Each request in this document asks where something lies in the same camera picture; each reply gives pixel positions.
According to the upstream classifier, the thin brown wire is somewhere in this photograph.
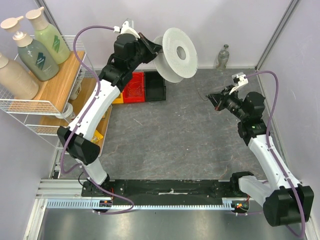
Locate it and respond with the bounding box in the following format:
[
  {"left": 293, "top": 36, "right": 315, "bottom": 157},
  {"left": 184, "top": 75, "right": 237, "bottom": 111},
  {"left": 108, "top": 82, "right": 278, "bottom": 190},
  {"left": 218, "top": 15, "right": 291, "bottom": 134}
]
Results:
[{"left": 192, "top": 74, "right": 209, "bottom": 102}]

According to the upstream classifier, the white wire wooden shelf rack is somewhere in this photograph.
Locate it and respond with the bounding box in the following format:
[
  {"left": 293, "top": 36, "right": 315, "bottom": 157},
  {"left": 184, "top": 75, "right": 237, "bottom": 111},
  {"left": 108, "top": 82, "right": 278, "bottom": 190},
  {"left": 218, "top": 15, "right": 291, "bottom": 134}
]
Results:
[{"left": 0, "top": 35, "right": 112, "bottom": 158}]

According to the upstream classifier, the white yogurt cup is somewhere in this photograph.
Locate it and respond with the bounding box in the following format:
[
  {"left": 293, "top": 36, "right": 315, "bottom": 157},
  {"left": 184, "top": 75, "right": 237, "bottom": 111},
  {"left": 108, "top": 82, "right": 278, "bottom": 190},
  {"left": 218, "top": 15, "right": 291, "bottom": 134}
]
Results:
[{"left": 69, "top": 76, "right": 84, "bottom": 100}]

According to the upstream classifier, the black parts bin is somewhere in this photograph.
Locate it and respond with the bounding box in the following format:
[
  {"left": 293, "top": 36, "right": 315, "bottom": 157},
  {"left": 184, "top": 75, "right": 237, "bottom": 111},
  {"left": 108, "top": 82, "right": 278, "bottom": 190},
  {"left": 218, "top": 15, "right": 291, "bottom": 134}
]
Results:
[{"left": 144, "top": 71, "right": 166, "bottom": 102}]

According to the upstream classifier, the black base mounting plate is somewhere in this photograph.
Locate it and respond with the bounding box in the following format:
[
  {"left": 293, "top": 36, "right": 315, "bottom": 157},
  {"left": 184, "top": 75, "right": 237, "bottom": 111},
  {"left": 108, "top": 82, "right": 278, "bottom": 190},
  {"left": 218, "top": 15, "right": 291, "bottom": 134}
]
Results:
[{"left": 81, "top": 178, "right": 260, "bottom": 200}]

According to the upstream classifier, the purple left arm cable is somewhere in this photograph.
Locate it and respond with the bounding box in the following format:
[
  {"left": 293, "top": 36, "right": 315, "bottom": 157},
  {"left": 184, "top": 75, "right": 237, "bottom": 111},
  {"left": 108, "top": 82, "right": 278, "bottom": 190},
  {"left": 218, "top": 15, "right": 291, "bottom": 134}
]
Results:
[{"left": 59, "top": 24, "right": 136, "bottom": 216}]

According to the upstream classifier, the yellow snack packet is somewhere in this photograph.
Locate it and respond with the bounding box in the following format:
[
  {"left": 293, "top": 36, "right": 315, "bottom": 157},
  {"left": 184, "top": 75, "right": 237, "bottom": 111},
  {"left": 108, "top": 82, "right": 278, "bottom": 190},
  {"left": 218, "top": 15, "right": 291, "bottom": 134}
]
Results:
[{"left": 91, "top": 130, "right": 104, "bottom": 144}]

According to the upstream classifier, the white perforated cable spool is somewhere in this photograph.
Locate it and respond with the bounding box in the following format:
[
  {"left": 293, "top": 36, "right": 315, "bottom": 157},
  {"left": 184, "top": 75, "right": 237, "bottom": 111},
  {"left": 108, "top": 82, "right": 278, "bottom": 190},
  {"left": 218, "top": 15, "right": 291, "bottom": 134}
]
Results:
[{"left": 153, "top": 27, "right": 198, "bottom": 84}]

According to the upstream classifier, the red parts bin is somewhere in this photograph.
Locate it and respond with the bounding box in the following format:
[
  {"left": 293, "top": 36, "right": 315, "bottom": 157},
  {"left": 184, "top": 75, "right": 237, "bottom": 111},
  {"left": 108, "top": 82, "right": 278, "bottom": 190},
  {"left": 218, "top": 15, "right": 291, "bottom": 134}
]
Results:
[{"left": 123, "top": 72, "right": 145, "bottom": 104}]

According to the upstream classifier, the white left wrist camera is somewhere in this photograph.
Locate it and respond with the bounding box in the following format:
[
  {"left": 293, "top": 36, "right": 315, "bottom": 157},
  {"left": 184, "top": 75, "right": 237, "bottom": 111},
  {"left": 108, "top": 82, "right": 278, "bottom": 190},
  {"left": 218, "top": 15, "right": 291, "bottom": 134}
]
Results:
[{"left": 113, "top": 18, "right": 140, "bottom": 39}]

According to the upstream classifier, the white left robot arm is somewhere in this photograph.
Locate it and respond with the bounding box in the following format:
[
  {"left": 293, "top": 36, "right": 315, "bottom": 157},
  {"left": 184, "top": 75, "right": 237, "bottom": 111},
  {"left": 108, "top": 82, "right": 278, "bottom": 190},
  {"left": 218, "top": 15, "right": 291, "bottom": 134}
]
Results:
[{"left": 57, "top": 33, "right": 162, "bottom": 197}]

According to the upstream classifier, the white paper cup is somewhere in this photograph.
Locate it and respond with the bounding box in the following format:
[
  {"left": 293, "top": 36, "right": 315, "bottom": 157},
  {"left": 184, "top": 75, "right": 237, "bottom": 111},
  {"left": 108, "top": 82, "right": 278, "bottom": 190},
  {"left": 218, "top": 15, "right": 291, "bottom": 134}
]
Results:
[{"left": 55, "top": 102, "right": 76, "bottom": 122}]

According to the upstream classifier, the grey slotted cable duct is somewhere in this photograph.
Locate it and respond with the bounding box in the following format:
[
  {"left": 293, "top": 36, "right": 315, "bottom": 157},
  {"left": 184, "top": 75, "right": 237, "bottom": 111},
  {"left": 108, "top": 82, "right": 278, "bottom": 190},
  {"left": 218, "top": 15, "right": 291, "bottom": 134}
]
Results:
[{"left": 46, "top": 199, "right": 235, "bottom": 211}]

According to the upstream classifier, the light green pump bottle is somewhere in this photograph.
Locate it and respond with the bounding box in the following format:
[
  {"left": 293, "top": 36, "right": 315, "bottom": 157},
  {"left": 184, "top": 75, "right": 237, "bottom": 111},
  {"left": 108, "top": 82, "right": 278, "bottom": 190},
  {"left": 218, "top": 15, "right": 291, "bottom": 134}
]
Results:
[{"left": 25, "top": 6, "right": 70, "bottom": 65}]

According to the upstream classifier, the clear glass bottle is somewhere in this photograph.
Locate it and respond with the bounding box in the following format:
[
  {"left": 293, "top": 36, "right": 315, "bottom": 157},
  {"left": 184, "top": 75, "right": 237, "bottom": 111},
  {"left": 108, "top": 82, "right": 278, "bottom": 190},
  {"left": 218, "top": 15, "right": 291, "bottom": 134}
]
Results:
[{"left": 216, "top": 44, "right": 230, "bottom": 71}]

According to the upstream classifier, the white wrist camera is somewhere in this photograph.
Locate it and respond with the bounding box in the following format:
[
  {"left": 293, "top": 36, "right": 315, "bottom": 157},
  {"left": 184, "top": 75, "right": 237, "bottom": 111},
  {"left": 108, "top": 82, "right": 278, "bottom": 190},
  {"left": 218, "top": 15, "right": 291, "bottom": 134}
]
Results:
[
  {"left": 113, "top": 18, "right": 140, "bottom": 39},
  {"left": 229, "top": 72, "right": 249, "bottom": 95}
]

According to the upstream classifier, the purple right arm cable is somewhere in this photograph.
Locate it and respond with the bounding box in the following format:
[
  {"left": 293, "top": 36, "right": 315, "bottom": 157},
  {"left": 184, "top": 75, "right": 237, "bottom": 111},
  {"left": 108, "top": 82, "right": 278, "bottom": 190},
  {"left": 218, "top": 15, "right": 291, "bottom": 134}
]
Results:
[{"left": 234, "top": 70, "right": 307, "bottom": 238}]

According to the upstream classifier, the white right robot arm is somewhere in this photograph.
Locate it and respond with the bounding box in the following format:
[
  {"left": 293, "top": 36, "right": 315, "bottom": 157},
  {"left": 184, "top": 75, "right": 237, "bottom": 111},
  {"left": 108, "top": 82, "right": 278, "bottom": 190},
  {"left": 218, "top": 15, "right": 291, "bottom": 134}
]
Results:
[{"left": 206, "top": 85, "right": 314, "bottom": 227}]

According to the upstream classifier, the grey-green pump bottle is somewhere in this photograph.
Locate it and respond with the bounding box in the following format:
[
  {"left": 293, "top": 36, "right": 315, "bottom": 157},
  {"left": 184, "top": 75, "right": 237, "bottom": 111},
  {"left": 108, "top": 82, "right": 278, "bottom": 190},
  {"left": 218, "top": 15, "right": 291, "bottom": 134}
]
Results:
[{"left": 0, "top": 16, "right": 59, "bottom": 82}]

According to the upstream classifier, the beige pump bottle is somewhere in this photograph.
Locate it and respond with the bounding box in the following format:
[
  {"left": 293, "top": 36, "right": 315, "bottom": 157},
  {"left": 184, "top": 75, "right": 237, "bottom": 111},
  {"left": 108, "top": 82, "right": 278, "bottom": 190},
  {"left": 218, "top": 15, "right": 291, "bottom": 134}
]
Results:
[{"left": 0, "top": 53, "right": 39, "bottom": 100}]

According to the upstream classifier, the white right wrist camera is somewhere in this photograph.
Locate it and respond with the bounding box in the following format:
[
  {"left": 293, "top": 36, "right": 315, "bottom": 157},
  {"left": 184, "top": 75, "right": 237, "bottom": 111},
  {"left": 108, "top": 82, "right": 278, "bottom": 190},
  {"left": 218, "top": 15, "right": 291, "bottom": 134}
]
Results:
[{"left": 229, "top": 72, "right": 249, "bottom": 95}]

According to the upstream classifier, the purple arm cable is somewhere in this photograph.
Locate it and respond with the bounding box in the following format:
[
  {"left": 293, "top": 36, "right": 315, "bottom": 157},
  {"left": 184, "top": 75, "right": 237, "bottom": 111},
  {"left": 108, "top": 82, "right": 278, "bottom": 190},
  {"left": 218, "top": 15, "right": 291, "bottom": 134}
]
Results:
[
  {"left": 234, "top": 70, "right": 307, "bottom": 238},
  {"left": 59, "top": 24, "right": 136, "bottom": 216}
]

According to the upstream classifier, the yellow parts bin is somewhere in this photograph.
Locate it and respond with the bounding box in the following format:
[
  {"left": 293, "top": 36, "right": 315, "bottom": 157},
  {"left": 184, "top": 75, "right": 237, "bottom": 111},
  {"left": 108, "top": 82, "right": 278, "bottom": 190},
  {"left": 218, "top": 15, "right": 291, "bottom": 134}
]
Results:
[{"left": 112, "top": 92, "right": 124, "bottom": 105}]

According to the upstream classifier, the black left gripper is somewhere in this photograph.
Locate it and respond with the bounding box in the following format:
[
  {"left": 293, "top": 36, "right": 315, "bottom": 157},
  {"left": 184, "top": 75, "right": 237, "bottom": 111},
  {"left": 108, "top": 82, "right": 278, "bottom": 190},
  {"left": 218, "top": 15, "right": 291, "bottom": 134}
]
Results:
[{"left": 128, "top": 33, "right": 163, "bottom": 71}]

